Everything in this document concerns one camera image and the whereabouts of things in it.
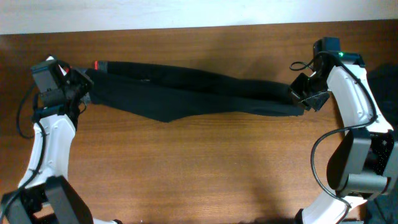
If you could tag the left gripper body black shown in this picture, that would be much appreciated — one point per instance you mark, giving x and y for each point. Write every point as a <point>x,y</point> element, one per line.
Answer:
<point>78,85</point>

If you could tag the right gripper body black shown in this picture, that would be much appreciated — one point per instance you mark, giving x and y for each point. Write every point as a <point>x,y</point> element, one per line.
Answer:
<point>310,91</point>

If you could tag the black leggings red waistband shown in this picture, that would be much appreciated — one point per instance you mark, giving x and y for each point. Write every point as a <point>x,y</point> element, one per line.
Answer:
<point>166,93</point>

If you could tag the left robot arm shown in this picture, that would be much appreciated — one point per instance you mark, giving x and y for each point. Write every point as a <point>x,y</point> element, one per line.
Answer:
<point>44,194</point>

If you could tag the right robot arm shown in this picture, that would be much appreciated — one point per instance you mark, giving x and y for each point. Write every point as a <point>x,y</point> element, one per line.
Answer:
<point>364,165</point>

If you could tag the dark clothes pile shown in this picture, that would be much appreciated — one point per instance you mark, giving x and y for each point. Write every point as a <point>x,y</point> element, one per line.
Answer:
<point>383,84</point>

